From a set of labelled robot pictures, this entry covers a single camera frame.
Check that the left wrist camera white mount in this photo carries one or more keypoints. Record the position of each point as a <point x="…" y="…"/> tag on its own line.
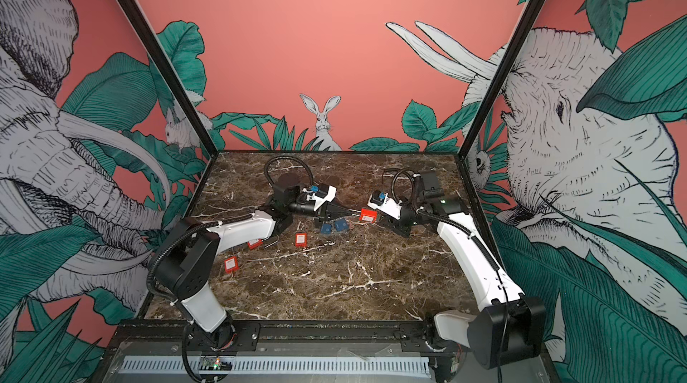
<point x="317" y="196"/>

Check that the white slotted cable duct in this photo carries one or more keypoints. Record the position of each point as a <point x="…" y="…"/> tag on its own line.
<point x="254" y="365"/>

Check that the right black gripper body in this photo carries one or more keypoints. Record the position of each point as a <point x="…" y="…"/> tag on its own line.
<point x="411" y="215"/>

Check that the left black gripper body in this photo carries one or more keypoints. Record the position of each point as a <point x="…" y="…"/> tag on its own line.
<point x="304" y="207"/>

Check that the black frame post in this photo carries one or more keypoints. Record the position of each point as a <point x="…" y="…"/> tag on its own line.
<point x="144" y="31"/>
<point x="513" y="49"/>

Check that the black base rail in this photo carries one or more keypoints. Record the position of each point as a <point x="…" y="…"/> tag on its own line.
<point x="413" y="336"/>

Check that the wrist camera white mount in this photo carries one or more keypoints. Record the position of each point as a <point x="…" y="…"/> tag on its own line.
<point x="383" y="203"/>
<point x="317" y="196"/>

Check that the red padlock open shackle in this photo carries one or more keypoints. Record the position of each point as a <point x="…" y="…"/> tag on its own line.
<point x="255" y="244"/>

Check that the red padlock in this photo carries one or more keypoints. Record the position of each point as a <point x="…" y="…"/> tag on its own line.
<point x="231" y="264"/>
<point x="368" y="216"/>
<point x="301" y="239"/>

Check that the left black frame post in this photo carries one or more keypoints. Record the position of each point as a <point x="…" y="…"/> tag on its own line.
<point x="144" y="31"/>

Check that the right black frame post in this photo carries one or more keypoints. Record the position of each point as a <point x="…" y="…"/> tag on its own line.
<point x="513" y="49"/>

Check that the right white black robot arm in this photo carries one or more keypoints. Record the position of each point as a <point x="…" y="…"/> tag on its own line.
<point x="498" y="297"/>

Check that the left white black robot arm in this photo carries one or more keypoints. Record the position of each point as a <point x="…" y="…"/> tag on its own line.
<point x="180" y="270"/>

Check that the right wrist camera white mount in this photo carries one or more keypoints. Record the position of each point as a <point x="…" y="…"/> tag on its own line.
<point x="383" y="203"/>

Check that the blue padlock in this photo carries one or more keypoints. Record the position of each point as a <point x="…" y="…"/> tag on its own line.
<point x="326" y="229"/>
<point x="341" y="225"/>

